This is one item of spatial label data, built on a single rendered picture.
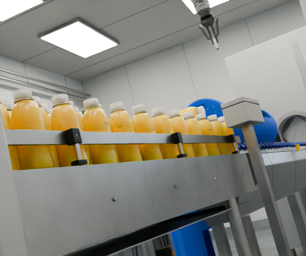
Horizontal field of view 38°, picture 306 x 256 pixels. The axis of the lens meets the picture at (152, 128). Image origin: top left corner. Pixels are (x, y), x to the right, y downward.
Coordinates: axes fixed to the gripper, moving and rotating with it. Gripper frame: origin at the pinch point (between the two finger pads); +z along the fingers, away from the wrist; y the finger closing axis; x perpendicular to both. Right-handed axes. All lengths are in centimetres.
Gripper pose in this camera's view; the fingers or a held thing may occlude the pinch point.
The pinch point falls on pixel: (215, 43)
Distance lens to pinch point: 265.1
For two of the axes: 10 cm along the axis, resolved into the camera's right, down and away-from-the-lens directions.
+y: 9.2, -3.4, -2.2
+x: 2.5, 0.6, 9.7
